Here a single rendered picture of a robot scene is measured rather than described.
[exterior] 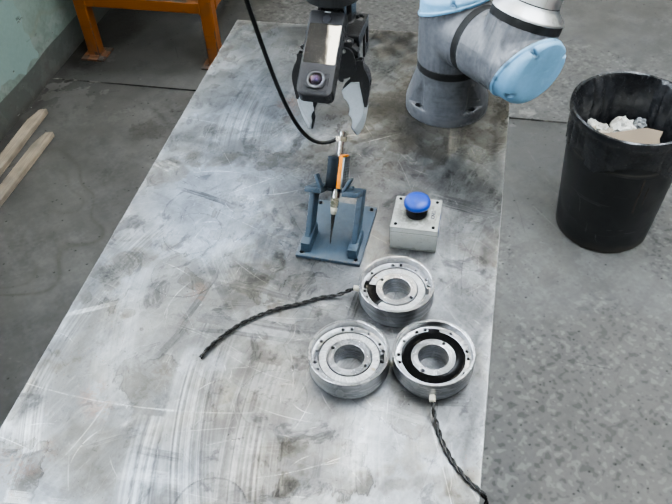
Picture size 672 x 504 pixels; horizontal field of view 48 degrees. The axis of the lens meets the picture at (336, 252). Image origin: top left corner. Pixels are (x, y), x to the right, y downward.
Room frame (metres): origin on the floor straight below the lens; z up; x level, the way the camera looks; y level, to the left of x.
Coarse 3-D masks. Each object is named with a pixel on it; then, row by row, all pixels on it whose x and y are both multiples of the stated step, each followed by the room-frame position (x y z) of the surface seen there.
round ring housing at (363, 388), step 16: (352, 320) 0.63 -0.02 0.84; (320, 336) 0.61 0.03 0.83; (368, 336) 0.61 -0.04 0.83; (384, 336) 0.60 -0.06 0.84; (336, 352) 0.59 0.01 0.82; (352, 352) 0.60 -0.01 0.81; (368, 352) 0.58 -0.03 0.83; (384, 352) 0.58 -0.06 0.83; (336, 368) 0.56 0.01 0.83; (384, 368) 0.55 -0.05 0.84; (320, 384) 0.54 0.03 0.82; (336, 384) 0.53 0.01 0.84; (352, 384) 0.53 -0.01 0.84; (368, 384) 0.53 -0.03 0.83
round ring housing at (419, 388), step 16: (432, 320) 0.62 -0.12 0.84; (400, 336) 0.60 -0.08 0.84; (464, 336) 0.59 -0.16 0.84; (400, 352) 0.58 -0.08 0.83; (416, 352) 0.58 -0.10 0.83; (432, 352) 0.59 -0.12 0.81; (448, 352) 0.57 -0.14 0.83; (400, 368) 0.55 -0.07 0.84; (448, 368) 0.55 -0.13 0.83; (464, 368) 0.55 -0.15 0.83; (416, 384) 0.52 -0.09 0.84; (432, 384) 0.52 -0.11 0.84; (448, 384) 0.52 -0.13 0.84; (464, 384) 0.53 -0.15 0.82
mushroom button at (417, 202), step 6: (414, 192) 0.84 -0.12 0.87; (420, 192) 0.84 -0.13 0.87; (408, 198) 0.82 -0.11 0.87; (414, 198) 0.82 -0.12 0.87; (420, 198) 0.82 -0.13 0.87; (426, 198) 0.82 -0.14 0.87; (408, 204) 0.81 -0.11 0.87; (414, 204) 0.81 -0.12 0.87; (420, 204) 0.81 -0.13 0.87; (426, 204) 0.81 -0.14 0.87; (408, 210) 0.81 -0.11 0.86; (414, 210) 0.80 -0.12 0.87; (420, 210) 0.80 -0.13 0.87; (426, 210) 0.81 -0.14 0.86
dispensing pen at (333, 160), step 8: (336, 136) 0.88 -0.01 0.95; (344, 136) 0.88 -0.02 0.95; (328, 160) 0.85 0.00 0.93; (336, 160) 0.85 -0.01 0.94; (328, 168) 0.84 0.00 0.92; (336, 168) 0.84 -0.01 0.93; (328, 176) 0.84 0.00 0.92; (336, 176) 0.83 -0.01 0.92; (328, 184) 0.83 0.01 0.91; (336, 192) 0.83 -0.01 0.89; (336, 200) 0.83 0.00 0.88; (336, 208) 0.82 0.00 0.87
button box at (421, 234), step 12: (396, 204) 0.84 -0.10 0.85; (432, 204) 0.84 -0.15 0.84; (396, 216) 0.82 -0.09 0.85; (408, 216) 0.81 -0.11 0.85; (420, 216) 0.81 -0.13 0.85; (432, 216) 0.81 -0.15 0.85; (396, 228) 0.79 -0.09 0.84; (408, 228) 0.79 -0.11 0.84; (420, 228) 0.79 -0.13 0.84; (432, 228) 0.79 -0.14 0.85; (396, 240) 0.79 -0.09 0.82; (408, 240) 0.79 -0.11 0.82; (420, 240) 0.79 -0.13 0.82; (432, 240) 0.78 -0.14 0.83
